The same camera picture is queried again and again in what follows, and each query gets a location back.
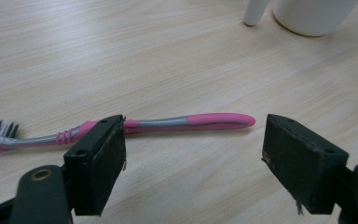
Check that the pink and grey toothbrush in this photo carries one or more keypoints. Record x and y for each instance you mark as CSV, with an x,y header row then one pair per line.
x,y
217,120

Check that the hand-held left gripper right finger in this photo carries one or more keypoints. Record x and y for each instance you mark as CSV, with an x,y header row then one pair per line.
x,y
301,168

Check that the white cup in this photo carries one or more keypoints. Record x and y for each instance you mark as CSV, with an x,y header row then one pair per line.
x,y
313,15

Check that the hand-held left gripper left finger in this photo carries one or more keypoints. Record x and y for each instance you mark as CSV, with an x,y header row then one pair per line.
x,y
96,168

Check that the white cylindrical object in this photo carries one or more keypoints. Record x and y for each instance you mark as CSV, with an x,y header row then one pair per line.
x,y
254,11

